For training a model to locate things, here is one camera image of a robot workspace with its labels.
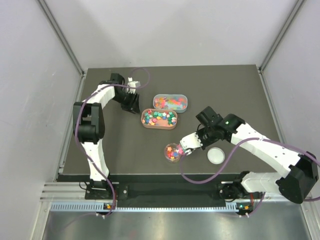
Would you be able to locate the white round jar lid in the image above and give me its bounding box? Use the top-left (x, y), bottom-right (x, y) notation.
top-left (207, 147), bottom-right (225, 165)

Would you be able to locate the pink oval candy box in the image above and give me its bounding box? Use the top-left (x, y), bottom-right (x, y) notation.
top-left (140, 108), bottom-right (178, 130)

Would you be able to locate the clear round glass jar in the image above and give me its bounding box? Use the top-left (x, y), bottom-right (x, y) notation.
top-left (164, 143), bottom-right (181, 163)

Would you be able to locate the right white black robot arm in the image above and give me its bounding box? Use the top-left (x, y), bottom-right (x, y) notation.
top-left (196, 106), bottom-right (319, 204)

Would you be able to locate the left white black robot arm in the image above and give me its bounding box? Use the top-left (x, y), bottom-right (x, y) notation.
top-left (72, 73), bottom-right (141, 200)

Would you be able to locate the clear oval gummy box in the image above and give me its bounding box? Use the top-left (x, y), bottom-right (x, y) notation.
top-left (152, 94), bottom-right (188, 114)

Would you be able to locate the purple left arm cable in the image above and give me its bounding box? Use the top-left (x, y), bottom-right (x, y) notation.
top-left (74, 67), bottom-right (151, 216)

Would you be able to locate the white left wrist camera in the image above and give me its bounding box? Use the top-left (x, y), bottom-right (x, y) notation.
top-left (126, 77), bottom-right (141, 94)

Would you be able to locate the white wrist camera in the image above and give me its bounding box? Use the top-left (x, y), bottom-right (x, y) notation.
top-left (126, 77), bottom-right (141, 94)
top-left (179, 132), bottom-right (203, 155)

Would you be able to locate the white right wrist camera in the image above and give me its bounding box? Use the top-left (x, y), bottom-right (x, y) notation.
top-left (179, 132), bottom-right (203, 155)

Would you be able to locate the left aluminium corner post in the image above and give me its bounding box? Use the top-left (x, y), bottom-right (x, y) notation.
top-left (36, 0), bottom-right (87, 77)

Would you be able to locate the aluminium corner post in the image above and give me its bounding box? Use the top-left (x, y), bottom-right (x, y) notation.
top-left (259, 0), bottom-right (307, 72)
top-left (36, 0), bottom-right (87, 77)

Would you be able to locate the grey slotted cable duct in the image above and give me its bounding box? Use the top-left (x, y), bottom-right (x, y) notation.
top-left (50, 202), bottom-right (250, 213)

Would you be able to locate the right aluminium corner post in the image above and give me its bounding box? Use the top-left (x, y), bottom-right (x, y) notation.
top-left (259, 0), bottom-right (307, 72)

